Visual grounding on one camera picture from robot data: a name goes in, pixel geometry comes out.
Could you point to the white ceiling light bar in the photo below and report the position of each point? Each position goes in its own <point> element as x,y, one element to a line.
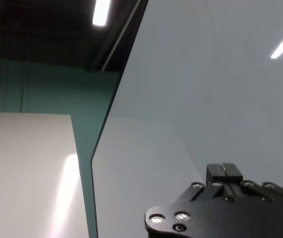
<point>101,12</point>

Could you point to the white glossy cabinet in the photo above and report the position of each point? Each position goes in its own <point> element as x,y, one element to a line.
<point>27,178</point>

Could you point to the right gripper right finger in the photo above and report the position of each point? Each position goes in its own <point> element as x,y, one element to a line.
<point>234,171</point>

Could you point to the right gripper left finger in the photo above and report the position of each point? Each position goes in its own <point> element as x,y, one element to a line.
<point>211,191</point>

